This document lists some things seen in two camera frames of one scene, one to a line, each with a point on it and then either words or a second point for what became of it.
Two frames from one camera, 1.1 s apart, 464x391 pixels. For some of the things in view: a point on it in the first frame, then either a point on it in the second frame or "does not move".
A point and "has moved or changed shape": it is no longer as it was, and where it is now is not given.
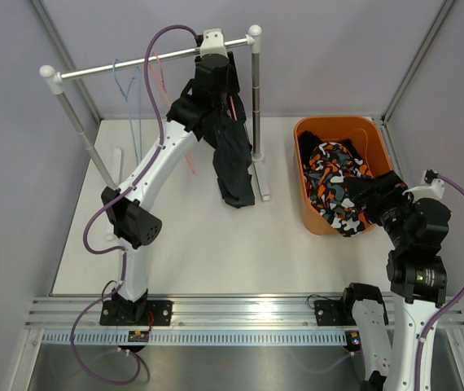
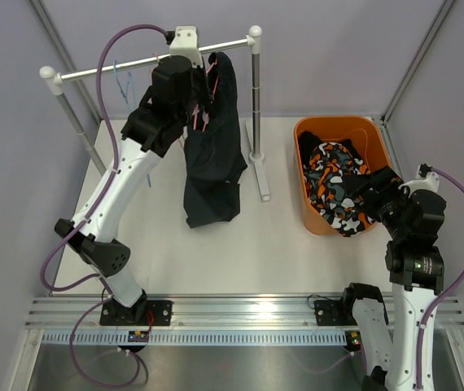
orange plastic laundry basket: (369, 136) does not move
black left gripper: (231, 87) → (200, 74)
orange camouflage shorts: (330, 166) does not move
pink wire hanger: (234, 109) has moved or changed shape
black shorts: (308, 142) does not move
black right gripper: (390, 186) does not move
